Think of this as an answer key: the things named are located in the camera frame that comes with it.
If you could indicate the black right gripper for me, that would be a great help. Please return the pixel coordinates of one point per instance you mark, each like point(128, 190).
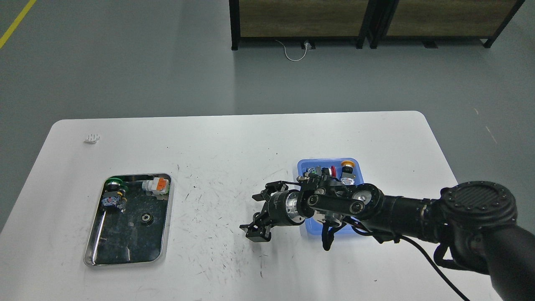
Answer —
point(281, 209)

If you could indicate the black gear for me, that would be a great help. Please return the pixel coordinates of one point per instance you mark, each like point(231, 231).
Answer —
point(146, 219)

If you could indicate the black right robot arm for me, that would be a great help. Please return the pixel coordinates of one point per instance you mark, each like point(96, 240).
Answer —
point(470, 227)

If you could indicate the blue plastic tray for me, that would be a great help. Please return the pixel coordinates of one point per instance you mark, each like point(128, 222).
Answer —
point(311, 226)

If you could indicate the metal tray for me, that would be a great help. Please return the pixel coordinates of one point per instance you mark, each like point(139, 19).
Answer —
point(120, 238)

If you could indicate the small white plastic piece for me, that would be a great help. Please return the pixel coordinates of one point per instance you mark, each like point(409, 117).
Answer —
point(92, 139)

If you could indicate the left wooden cabinet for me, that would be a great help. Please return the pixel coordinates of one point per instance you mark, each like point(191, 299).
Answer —
point(300, 20)

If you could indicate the red push button switch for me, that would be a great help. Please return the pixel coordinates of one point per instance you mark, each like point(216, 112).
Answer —
point(327, 173)

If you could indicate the yellow push button switch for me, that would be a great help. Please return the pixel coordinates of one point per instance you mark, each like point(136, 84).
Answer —
point(347, 176)

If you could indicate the orange white switch module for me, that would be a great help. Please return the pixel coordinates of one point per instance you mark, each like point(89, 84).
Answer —
point(157, 187)

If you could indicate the green push button switch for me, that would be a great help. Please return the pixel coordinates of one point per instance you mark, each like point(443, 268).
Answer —
point(113, 195)

